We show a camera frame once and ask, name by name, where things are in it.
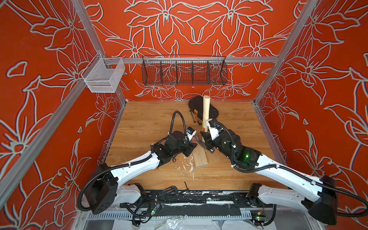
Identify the screwdriver beside case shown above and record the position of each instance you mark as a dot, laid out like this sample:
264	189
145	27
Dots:
193	117

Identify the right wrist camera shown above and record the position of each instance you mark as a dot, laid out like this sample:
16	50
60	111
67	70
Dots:
213	129

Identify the black tool case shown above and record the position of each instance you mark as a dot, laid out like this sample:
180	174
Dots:
196	106

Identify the light wooden block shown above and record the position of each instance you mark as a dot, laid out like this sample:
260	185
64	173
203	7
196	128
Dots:
200	157

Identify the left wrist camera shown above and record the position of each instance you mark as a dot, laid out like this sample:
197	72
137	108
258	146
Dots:
190	133

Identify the black wire wall basket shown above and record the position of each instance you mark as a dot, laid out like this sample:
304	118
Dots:
184	70

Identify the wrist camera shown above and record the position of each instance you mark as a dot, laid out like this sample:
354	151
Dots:
190	133
213	129

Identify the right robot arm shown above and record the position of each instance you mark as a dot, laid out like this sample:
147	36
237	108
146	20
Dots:
317	196

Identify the wooden handle claw hammer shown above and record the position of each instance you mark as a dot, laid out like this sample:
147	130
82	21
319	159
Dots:
205	117

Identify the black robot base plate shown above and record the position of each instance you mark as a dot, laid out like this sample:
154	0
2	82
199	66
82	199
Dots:
174	196

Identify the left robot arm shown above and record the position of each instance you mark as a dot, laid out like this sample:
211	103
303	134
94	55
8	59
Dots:
107	185

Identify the white wire mesh basket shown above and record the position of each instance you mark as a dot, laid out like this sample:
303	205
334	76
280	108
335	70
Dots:
103	75

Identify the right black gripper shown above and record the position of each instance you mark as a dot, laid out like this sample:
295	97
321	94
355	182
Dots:
209	140

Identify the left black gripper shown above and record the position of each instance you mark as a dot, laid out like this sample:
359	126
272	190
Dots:
189	149

